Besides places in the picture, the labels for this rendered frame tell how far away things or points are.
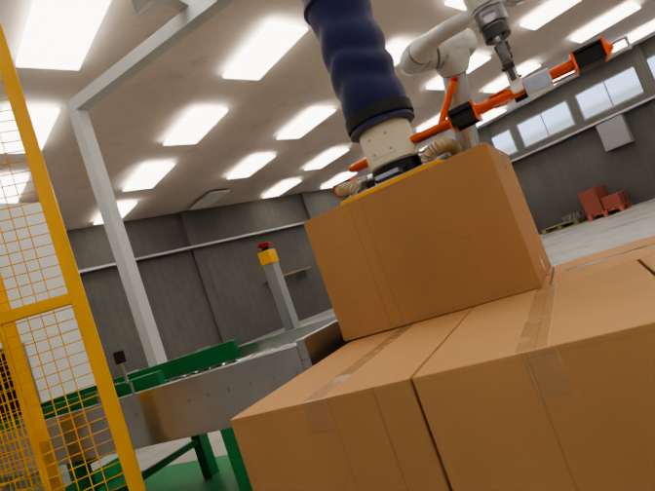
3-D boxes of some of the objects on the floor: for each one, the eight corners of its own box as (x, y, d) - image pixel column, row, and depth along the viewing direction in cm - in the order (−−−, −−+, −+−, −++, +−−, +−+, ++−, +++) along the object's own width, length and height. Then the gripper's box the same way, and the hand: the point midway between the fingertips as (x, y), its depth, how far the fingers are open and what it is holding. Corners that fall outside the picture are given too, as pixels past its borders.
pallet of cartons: (637, 204, 1324) (626, 176, 1331) (624, 210, 1230) (611, 181, 1236) (600, 215, 1395) (590, 189, 1402) (584, 223, 1301) (573, 195, 1307)
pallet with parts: (589, 218, 1418) (585, 208, 1421) (580, 223, 1365) (576, 212, 1367) (552, 230, 1500) (549, 221, 1502) (542, 235, 1446) (538, 225, 1449)
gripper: (488, 45, 153) (513, 108, 151) (473, 20, 132) (502, 94, 130) (512, 32, 149) (538, 96, 148) (500, 5, 128) (530, 81, 127)
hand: (519, 91), depth 139 cm, fingers open, 12 cm apart
